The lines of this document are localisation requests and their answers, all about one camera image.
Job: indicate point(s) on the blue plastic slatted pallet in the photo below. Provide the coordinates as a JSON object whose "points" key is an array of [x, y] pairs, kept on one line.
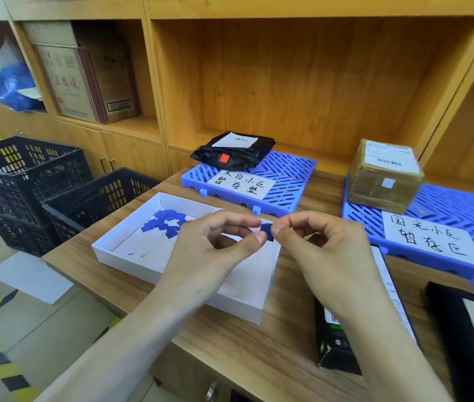
{"points": [[291, 179], [450, 200]]}

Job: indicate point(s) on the person's right forearm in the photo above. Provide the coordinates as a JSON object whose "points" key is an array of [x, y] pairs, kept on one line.
{"points": [[379, 351]]}

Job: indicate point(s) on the blue plastic bag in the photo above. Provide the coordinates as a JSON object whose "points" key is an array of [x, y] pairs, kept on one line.
{"points": [[11, 85]]}

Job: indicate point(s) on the black and green flat box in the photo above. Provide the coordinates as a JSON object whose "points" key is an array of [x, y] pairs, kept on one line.
{"points": [[335, 339]]}

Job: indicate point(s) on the person's right thumb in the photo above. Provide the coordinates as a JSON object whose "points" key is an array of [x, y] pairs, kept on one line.
{"points": [[284, 239]]}

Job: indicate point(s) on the person's right hand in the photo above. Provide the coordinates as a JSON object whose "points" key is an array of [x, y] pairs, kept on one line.
{"points": [[337, 263]]}

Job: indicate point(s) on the pile of blue paper pieces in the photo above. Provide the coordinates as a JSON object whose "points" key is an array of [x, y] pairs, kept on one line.
{"points": [[165, 223]]}

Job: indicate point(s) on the black plastic mesh crate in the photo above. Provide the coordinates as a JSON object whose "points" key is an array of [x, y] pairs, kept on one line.
{"points": [[90, 200], [23, 171], [15, 232]]}

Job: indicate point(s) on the black framed board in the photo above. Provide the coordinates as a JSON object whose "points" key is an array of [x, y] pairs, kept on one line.
{"points": [[467, 330]]}

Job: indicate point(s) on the black plastic parcel bag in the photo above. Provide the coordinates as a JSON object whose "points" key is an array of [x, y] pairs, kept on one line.
{"points": [[237, 150]]}

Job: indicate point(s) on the wooden shelf cabinet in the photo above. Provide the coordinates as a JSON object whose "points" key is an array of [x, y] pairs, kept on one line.
{"points": [[304, 79]]}

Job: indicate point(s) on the brown taped cardboard parcel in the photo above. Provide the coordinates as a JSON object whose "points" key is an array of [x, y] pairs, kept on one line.
{"points": [[383, 179]]}

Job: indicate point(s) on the small blue sticker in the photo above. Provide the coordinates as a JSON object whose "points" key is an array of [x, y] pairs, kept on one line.
{"points": [[266, 232]]}

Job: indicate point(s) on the person's left forearm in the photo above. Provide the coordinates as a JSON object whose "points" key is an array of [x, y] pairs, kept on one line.
{"points": [[128, 343]]}

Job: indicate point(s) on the plain brown cardboard box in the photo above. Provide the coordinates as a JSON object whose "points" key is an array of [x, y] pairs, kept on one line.
{"points": [[48, 33]]}

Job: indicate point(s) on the person's left thumb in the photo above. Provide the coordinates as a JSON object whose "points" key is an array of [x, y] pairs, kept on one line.
{"points": [[248, 246]]}

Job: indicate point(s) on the white paper sheet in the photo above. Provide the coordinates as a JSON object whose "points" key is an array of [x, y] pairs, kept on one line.
{"points": [[27, 278]]}

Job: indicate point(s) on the person's left hand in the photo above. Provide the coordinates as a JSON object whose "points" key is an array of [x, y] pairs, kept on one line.
{"points": [[203, 255]]}

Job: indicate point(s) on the large printed cardboard box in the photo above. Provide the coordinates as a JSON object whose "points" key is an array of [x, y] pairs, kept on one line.
{"points": [[82, 87]]}

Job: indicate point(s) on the white shallow tray box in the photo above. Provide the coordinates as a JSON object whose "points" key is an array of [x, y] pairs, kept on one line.
{"points": [[136, 255]]}

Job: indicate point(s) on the white handwritten paper label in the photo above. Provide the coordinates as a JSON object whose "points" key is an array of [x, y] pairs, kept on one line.
{"points": [[241, 186], [433, 238]]}

